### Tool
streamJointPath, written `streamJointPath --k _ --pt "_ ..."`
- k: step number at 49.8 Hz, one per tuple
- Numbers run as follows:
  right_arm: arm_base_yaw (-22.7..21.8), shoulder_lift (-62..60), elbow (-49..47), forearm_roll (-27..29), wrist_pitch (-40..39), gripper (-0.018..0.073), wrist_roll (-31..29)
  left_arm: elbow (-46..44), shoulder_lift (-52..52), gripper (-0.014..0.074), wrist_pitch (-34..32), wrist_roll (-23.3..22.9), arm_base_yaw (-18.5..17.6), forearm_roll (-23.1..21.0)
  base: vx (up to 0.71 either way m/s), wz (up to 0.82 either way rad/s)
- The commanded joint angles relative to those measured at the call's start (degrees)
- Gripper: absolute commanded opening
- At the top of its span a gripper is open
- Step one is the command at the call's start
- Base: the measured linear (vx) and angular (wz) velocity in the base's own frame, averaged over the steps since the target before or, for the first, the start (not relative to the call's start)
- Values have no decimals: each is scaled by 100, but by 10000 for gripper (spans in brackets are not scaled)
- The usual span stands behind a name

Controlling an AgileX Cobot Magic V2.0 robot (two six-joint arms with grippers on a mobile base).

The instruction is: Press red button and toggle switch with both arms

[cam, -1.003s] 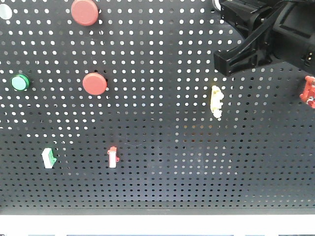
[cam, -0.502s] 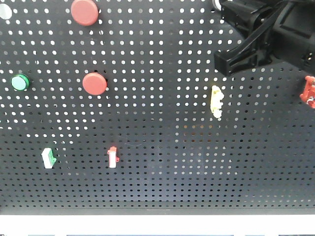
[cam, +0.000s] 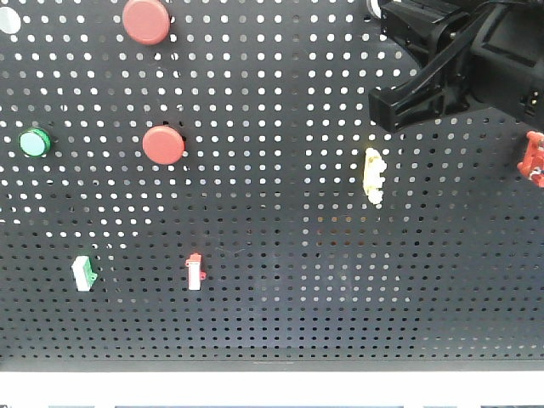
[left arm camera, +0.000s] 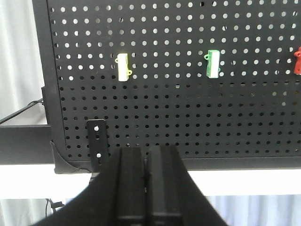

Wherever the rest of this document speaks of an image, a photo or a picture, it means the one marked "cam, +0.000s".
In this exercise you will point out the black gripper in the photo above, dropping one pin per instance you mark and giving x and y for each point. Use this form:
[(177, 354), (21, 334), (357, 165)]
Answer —
[(472, 55)]

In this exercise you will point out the red push button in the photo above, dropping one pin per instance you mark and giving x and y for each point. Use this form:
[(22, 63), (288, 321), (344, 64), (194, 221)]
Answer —
[(163, 145), (146, 21)]

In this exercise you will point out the green push button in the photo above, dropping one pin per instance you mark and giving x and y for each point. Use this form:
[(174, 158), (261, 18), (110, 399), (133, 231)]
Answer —
[(35, 142)]

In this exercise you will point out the black perforated pegboard panel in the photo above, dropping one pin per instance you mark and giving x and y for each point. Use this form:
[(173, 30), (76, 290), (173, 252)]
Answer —
[(270, 98)]

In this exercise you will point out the grey round knob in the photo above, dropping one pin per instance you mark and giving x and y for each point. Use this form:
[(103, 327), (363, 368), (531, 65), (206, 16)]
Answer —
[(10, 21)]

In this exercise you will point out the white standing desk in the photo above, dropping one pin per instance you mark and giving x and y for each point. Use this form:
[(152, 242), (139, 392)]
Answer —
[(270, 389)]

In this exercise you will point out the yellow toggle switch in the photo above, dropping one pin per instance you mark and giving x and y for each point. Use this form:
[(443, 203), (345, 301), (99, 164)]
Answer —
[(373, 179)]

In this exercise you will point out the white ring key switch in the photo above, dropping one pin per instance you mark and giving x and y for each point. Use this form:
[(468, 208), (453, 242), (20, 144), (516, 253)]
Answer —
[(374, 8)]

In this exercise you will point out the red toggle switch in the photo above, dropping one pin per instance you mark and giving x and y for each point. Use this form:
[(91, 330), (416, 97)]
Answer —
[(531, 167)]

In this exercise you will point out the white red rocker switch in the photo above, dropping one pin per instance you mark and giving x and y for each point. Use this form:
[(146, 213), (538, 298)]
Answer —
[(195, 274)]

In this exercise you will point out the white green rocker switch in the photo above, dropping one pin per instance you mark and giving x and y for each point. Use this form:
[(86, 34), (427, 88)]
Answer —
[(83, 273)]

